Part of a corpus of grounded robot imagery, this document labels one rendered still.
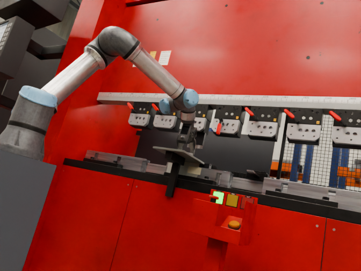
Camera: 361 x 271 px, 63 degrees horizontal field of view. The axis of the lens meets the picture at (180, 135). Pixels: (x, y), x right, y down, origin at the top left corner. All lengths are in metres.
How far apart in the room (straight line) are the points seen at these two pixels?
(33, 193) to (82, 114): 1.22
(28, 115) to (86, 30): 1.40
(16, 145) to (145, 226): 0.84
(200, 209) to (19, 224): 0.59
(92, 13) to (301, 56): 1.50
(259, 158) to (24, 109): 1.53
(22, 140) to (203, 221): 0.66
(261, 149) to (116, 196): 1.03
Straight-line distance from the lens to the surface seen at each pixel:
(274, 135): 1.56
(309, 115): 1.57
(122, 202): 1.71
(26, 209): 1.03
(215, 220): 1.10
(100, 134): 2.31
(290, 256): 1.36
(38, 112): 1.04
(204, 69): 1.86
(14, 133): 1.03
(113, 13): 2.46
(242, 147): 2.16
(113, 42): 1.23
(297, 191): 1.49
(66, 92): 1.24
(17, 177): 1.00
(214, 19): 2.05
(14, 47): 2.08
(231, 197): 1.25
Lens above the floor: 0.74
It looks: 13 degrees up
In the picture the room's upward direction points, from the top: 13 degrees clockwise
